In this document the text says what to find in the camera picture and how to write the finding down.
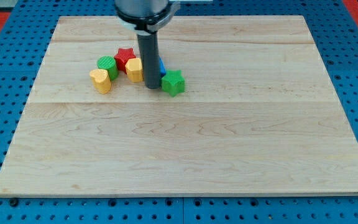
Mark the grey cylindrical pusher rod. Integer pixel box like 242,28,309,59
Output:
137,32,161,89

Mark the yellow hexagon block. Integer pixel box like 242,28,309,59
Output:
126,58,144,83

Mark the red star block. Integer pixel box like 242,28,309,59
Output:
114,48,136,73

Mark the blue block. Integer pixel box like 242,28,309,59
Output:
159,57,167,78

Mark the green cylinder block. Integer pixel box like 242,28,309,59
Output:
97,56,119,81

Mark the green star block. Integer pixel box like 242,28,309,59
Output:
161,70,185,97

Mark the yellow heart block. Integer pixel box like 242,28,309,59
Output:
89,69,111,94

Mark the wooden board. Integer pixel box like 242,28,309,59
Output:
0,16,358,198

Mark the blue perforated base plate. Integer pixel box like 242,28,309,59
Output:
0,1,358,223

